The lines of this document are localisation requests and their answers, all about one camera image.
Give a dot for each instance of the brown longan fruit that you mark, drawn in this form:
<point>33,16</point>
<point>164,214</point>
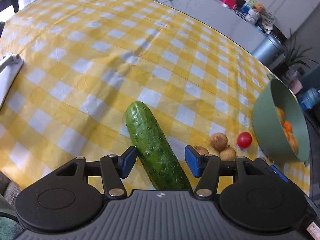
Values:
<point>201,150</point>
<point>228,154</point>
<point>218,141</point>

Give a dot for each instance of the red cherry tomato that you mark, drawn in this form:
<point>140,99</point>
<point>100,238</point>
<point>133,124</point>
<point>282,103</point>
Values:
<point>244,140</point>

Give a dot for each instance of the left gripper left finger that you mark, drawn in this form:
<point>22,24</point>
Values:
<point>111,169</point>

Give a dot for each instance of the reddish pear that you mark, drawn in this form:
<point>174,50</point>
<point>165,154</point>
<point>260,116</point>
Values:
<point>293,142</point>

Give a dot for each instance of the green yellow pear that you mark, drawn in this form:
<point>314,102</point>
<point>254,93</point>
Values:
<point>278,114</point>

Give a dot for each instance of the silver trash can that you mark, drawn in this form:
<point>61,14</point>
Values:
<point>269,50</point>

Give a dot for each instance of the blue water jug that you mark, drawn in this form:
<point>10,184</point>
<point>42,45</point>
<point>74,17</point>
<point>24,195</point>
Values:
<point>309,99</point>

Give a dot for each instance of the teddy bear toy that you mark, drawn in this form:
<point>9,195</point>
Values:
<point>259,8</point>

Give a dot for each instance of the green plastic bowl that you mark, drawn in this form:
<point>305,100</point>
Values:
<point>279,124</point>

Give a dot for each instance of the red box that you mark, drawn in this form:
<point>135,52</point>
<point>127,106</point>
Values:
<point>229,3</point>

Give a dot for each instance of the yellow checkered tablecloth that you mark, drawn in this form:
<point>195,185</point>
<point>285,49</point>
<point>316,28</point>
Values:
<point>85,61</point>

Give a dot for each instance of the white marble tv cabinet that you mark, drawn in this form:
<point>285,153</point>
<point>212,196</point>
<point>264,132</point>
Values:
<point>224,20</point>

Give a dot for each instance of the green cucumber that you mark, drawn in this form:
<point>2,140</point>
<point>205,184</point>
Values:
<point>155,154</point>

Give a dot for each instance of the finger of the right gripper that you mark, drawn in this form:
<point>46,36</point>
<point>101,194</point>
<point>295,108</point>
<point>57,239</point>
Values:
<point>270,169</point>

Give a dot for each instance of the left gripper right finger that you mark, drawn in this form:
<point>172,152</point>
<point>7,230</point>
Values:
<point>208,168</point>

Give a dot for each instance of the potted snake plant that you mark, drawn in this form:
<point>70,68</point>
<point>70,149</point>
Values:
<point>295,54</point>

